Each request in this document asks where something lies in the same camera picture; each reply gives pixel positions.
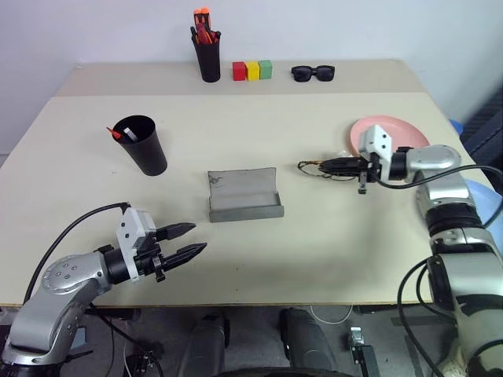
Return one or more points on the black bracket with metal clasp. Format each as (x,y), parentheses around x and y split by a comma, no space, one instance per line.
(363,355)

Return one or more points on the red-tipped marker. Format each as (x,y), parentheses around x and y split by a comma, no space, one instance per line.
(114,134)

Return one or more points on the black sunglasses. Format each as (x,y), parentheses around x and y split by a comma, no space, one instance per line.
(302,74)

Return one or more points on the tall black pen holder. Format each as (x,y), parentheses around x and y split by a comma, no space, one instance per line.
(208,63)

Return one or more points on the blue round container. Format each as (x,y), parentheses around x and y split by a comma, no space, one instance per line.
(457,126)

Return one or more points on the thin-framed clear eyeglasses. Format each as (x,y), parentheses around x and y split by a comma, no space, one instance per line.
(302,163)

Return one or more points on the pink plate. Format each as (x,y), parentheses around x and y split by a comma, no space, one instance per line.
(408,133)

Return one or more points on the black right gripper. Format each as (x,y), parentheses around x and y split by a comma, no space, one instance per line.
(371,169)

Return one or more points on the blue plate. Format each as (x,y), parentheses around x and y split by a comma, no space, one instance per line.
(487,200)

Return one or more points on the grey glasses case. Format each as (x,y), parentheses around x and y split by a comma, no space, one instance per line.
(243,192)

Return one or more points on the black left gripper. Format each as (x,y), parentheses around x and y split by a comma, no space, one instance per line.
(147,259)

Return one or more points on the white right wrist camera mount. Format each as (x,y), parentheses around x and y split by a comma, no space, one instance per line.
(377,139)

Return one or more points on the wide black cup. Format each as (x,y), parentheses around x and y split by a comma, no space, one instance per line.
(145,153)

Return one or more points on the red wooden block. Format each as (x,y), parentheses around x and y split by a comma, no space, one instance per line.
(239,72)

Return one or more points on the dark rounded shape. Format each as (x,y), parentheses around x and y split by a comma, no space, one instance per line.
(304,341)
(206,345)

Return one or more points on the dark furniture piece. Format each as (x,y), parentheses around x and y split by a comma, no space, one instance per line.
(485,129)

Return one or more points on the orange-capped black marker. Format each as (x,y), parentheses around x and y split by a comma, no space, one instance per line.
(205,17)
(197,17)

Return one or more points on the green wooden block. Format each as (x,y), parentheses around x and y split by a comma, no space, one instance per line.
(265,70)

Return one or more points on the yellow wooden block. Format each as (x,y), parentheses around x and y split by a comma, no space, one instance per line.
(252,71)

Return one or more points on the red marker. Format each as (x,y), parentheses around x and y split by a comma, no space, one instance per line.
(204,36)

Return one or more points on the white marker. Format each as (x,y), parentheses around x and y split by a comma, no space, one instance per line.
(130,134)

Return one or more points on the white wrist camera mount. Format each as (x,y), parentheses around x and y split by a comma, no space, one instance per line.
(131,229)
(377,139)

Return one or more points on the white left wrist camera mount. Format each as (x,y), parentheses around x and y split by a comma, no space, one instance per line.
(131,229)

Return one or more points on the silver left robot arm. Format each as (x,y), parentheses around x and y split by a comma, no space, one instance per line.
(67,282)

